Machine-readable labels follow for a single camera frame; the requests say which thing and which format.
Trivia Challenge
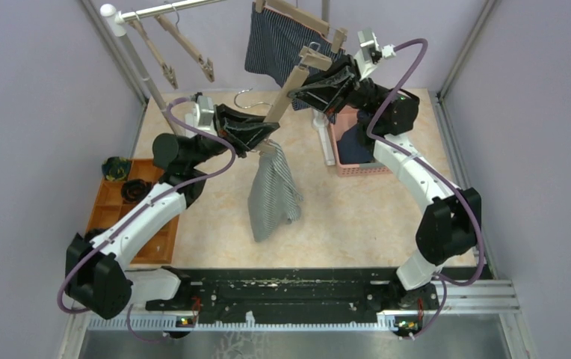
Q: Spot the black rolled cloth in tray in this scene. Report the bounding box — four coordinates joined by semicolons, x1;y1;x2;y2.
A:
120;179;152;203

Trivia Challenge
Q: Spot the beige hanger holding pinstriped underwear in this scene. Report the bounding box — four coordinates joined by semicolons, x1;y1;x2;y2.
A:
254;0;348;53

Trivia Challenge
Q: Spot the dark patterned cloth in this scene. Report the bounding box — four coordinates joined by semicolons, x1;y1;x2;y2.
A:
101;156;132;182

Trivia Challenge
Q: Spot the pink plastic basket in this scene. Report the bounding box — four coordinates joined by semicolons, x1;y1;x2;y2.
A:
328;106;390;177

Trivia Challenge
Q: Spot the navy underwear cream waistband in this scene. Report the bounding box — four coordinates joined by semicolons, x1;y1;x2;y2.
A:
336;110;374;165

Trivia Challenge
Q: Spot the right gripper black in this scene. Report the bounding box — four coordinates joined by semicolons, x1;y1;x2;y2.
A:
285;55;389;117

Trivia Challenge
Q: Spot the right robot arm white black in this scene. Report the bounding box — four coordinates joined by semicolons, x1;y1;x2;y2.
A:
288;55;485;308

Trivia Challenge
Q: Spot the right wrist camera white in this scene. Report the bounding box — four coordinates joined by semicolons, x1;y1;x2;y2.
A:
353;28;396;80

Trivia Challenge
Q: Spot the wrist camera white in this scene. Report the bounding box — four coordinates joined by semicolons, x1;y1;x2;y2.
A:
353;28;396;80
185;94;216;135

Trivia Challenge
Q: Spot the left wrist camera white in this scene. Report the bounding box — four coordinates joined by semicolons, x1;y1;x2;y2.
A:
185;94;216;135

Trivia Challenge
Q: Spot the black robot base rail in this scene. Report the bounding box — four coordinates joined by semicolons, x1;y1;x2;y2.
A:
117;267;492;328

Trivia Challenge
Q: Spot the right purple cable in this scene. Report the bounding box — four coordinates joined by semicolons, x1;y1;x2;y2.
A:
365;38;486;343

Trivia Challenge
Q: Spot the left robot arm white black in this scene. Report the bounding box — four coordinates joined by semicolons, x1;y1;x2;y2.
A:
57;98;280;319

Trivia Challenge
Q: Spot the beige hanger holding navy underwear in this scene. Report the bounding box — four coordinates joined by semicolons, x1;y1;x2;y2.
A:
154;15;214;82

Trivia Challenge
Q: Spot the orange plastic tray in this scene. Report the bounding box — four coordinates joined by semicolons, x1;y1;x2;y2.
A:
85;159;179;265

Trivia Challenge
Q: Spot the beige hanger holding grey underwear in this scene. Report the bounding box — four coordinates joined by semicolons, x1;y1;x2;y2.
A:
251;42;332;152

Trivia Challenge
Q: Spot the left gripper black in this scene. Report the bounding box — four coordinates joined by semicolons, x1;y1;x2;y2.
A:
188;102;281;168

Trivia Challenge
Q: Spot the beige clip hanger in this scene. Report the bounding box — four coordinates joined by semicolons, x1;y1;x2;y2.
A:
129;20;178;90

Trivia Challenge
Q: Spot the metal clothes rack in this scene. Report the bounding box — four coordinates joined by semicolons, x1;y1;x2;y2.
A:
99;0;336;203

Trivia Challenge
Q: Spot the navy pinstriped underwear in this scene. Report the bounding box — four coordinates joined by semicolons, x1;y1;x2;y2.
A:
244;5;346;110

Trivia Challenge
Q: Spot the grey striped underwear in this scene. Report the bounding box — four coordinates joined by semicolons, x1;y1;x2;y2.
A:
247;140;303;242

